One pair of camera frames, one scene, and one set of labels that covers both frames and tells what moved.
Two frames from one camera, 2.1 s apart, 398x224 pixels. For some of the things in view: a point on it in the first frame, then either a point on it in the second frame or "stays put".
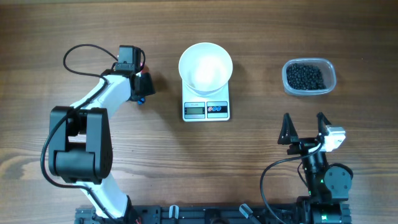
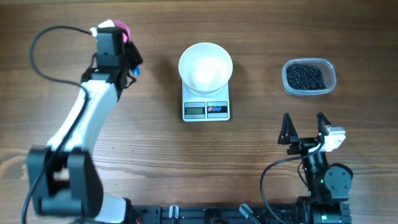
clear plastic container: (303, 76) stays put
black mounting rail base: (286, 214) stays put
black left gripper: (147, 88) to (131, 51)
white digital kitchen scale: (211, 106) stays put
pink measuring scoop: (146, 69) to (118, 23)
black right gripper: (301, 144) stays put
